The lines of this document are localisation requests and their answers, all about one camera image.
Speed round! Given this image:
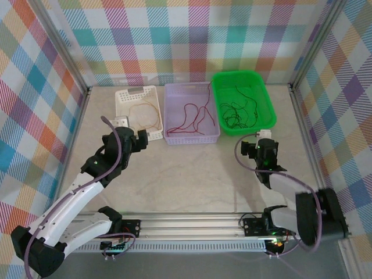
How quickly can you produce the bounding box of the yellow wire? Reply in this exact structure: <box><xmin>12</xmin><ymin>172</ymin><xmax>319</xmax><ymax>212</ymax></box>
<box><xmin>128</xmin><ymin>102</ymin><xmax>162</xmax><ymax>131</ymax></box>
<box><xmin>144</xmin><ymin>98</ymin><xmax>162</xmax><ymax>128</ymax></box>

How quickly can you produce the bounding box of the black wire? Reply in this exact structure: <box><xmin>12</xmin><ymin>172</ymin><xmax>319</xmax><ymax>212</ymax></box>
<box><xmin>219</xmin><ymin>100</ymin><xmax>249</xmax><ymax>128</ymax></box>
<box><xmin>234</xmin><ymin>85</ymin><xmax>259</xmax><ymax>103</ymax></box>
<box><xmin>252</xmin><ymin>101</ymin><xmax>261</xmax><ymax>127</ymax></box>

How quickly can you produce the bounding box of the red wire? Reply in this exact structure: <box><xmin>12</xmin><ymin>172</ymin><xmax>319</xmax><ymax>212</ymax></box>
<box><xmin>198</xmin><ymin>81</ymin><xmax>217</xmax><ymax>126</ymax></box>
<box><xmin>174</xmin><ymin>106</ymin><xmax>209</xmax><ymax>136</ymax></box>
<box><xmin>166</xmin><ymin>103</ymin><xmax>201</xmax><ymax>136</ymax></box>

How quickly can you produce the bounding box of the white perforated plastic basket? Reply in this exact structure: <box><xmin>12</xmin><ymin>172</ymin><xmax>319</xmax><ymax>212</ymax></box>
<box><xmin>115</xmin><ymin>85</ymin><xmax>163</xmax><ymax>142</ymax></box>

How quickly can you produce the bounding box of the green mesh plastic basket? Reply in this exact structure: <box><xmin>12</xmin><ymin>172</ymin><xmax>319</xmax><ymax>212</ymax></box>
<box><xmin>211</xmin><ymin>71</ymin><xmax>277</xmax><ymax>137</ymax></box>

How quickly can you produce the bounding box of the lilac perforated plastic basket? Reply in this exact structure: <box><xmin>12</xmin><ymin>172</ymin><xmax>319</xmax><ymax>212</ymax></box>
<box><xmin>164</xmin><ymin>82</ymin><xmax>221</xmax><ymax>145</ymax></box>

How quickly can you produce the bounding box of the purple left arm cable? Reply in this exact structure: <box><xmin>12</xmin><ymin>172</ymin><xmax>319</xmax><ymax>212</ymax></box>
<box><xmin>24</xmin><ymin>116</ymin><xmax>137</xmax><ymax>277</ymax></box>

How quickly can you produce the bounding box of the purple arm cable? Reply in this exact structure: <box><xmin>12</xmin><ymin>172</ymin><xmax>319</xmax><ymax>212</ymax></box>
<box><xmin>234</xmin><ymin>132</ymin><xmax>324</xmax><ymax>258</ymax></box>
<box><xmin>24</xmin><ymin>116</ymin><xmax>137</xmax><ymax>277</ymax></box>

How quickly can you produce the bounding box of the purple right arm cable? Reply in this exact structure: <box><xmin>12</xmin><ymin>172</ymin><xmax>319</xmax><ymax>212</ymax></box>
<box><xmin>234</xmin><ymin>132</ymin><xmax>324</xmax><ymax>258</ymax></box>

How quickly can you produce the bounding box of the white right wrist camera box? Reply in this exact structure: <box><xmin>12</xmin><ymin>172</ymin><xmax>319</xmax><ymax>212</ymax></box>
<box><xmin>255</xmin><ymin>129</ymin><xmax>274</xmax><ymax>140</ymax></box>

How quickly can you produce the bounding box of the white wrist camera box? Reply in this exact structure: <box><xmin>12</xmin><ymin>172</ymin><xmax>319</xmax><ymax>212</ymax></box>
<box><xmin>112</xmin><ymin>116</ymin><xmax>130</xmax><ymax>128</ymax></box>
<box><xmin>255</xmin><ymin>129</ymin><xmax>274</xmax><ymax>140</ymax></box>

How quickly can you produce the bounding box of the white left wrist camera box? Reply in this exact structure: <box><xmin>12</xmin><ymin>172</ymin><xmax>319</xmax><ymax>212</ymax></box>
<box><xmin>112</xmin><ymin>116</ymin><xmax>130</xmax><ymax>128</ymax></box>

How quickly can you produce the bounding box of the aluminium side rail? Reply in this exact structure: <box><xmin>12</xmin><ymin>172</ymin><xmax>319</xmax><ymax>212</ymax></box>
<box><xmin>49</xmin><ymin>87</ymin><xmax>92</xmax><ymax>219</ymax></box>
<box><xmin>289</xmin><ymin>84</ymin><xmax>335</xmax><ymax>214</ymax></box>

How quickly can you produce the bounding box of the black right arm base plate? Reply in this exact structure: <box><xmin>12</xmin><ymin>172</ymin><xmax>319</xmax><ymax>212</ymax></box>
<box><xmin>242</xmin><ymin>216</ymin><xmax>297</xmax><ymax>237</ymax></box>

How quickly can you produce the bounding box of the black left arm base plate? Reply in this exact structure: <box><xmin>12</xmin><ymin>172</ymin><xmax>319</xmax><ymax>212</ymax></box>
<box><xmin>88</xmin><ymin>219</ymin><xmax>142</xmax><ymax>239</ymax></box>

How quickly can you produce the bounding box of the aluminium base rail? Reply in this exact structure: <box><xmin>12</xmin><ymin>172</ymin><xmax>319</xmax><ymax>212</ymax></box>
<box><xmin>31</xmin><ymin>211</ymin><xmax>354</xmax><ymax>242</ymax></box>

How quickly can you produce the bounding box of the grey slotted cable duct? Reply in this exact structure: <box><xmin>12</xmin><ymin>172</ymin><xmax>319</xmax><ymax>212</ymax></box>
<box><xmin>46</xmin><ymin>242</ymin><xmax>268</xmax><ymax>254</ymax></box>

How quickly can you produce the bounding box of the aluminium frame post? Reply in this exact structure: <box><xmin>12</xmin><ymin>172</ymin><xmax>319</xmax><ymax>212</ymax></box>
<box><xmin>288</xmin><ymin>0</ymin><xmax>349</xmax><ymax>91</ymax></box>
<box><xmin>27</xmin><ymin>0</ymin><xmax>91</xmax><ymax>95</ymax></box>

